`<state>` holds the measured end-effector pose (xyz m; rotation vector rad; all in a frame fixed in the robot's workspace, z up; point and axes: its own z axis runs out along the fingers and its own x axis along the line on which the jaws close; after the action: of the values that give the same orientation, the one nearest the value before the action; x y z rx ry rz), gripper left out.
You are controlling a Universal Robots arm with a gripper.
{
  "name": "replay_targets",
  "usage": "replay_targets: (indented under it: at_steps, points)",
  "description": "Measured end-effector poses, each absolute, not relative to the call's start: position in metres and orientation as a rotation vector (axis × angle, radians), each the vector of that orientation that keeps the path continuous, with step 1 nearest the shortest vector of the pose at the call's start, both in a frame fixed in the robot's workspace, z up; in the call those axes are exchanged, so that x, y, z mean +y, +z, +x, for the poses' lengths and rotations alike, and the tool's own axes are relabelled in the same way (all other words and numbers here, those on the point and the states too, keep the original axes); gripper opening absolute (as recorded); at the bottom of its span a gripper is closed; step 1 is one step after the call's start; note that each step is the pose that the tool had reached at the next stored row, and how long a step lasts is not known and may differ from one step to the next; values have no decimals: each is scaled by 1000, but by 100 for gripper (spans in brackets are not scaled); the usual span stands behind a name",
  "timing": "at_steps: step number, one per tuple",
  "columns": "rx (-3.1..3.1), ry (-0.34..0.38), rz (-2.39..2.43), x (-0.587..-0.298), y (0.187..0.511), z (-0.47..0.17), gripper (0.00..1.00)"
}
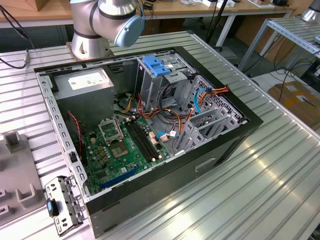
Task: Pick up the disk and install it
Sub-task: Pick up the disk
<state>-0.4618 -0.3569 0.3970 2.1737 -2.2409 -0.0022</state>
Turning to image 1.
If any orange black wire bundle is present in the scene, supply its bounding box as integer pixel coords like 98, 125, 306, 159
134, 92, 197, 137

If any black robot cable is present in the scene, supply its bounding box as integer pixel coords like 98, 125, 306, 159
0, 4, 36, 70

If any grey metal bracket plate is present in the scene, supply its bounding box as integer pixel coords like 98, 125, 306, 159
44, 174, 86, 238

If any grey parts rack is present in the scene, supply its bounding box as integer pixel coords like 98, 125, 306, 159
0, 131, 48, 227

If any red orange power wire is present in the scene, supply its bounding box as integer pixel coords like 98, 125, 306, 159
199, 84, 230, 101

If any black clip with blue tab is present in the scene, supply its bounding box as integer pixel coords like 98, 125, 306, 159
45, 198, 61, 218

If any metal socket cover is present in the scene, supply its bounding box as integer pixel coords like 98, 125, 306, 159
97, 118, 125, 146

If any small brown cardboard box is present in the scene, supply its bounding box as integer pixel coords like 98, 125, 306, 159
33, 0, 47, 12

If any yellow black wire bundle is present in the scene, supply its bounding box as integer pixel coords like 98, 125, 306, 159
121, 96, 134, 114

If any large brown cardboard box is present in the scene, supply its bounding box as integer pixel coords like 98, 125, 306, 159
267, 79, 320, 128

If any black RAM slot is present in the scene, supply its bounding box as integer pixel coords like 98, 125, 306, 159
128, 120, 156, 162
131, 119, 160, 160
134, 118, 163, 159
125, 121, 153, 163

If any blue flat wire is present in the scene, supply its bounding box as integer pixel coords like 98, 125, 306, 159
193, 85, 214, 115

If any blue expansion slot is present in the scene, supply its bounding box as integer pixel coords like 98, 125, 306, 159
99, 166, 139, 191

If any green motherboard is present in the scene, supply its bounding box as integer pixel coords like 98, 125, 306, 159
82, 116, 171, 197

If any metal slat side table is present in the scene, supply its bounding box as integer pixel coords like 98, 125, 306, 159
238, 16, 320, 73

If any grey metal drive cage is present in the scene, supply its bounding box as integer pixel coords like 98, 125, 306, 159
136, 51, 198, 113

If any grey metal disk bay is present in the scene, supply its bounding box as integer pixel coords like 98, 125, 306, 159
173, 74, 249, 156

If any black open PC case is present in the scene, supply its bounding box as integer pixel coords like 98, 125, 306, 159
33, 45, 265, 239

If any blue plastic drive bracket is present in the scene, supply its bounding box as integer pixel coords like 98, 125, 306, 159
142, 55, 173, 78

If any blue wire with white label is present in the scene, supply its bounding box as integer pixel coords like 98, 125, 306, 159
156, 131, 181, 144

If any red black thin wire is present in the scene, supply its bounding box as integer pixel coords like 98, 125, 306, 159
66, 111, 85, 154

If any grey power supply unit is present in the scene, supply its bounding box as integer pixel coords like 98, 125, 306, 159
51, 67, 116, 131

